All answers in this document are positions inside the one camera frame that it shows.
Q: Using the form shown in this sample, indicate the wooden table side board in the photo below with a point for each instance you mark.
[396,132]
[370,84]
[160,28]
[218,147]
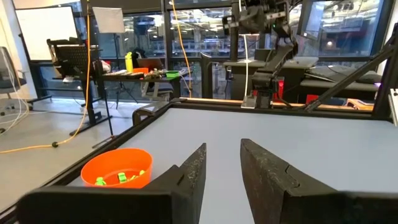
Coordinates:
[217,101]

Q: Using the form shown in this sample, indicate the black work desk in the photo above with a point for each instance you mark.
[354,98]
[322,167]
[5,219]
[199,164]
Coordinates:
[140,78]

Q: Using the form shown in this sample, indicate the white square reflector panel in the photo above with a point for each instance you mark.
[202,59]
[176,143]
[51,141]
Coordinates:
[109,20]

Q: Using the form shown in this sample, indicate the orange plastic bowl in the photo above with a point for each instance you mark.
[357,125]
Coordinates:
[118,161]

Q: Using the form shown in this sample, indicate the black tripod stand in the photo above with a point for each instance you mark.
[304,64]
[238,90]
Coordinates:
[119,62]

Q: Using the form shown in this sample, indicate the yellow-green bottle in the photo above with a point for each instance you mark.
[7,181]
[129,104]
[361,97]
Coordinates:
[129,62]

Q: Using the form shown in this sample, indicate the green plastic container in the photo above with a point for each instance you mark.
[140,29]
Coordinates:
[172,74]

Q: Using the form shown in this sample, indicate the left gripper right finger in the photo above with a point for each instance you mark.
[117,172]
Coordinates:
[311,208]

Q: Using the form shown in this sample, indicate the dark gray desk top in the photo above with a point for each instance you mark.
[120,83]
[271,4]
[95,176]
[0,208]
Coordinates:
[273,60]

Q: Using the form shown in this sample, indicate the white board panel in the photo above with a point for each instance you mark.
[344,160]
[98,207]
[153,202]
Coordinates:
[46,31]

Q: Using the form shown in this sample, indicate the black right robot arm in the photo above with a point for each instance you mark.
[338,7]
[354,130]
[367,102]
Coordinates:
[273,65]

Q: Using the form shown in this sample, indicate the red box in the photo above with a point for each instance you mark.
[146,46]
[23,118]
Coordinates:
[312,99]

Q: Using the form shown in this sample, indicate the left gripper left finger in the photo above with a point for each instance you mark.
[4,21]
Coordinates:
[124,207]

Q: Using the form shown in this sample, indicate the open laptop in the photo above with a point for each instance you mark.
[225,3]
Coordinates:
[150,63]

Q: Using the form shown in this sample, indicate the black frame bracket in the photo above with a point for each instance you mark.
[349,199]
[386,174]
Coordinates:
[146,112]

